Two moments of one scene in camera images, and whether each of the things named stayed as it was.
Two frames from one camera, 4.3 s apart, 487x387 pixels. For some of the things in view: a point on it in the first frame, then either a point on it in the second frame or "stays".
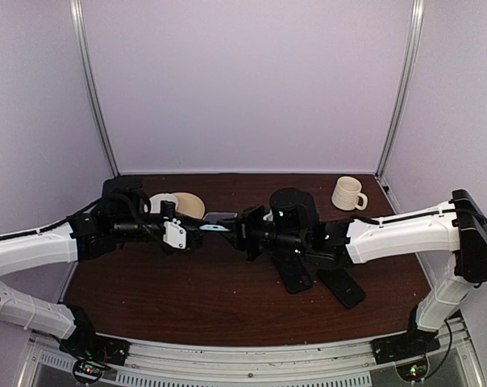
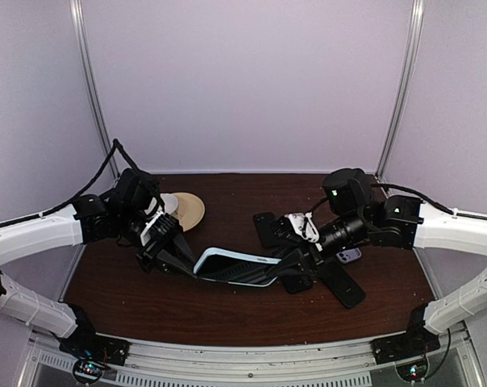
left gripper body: [169, 209] → [160, 240]
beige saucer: [189, 205] stays
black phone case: [343, 285] stays
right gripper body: [251, 234] → [305, 246]
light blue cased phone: [213, 227] → [234, 268]
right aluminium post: [415, 35] stays
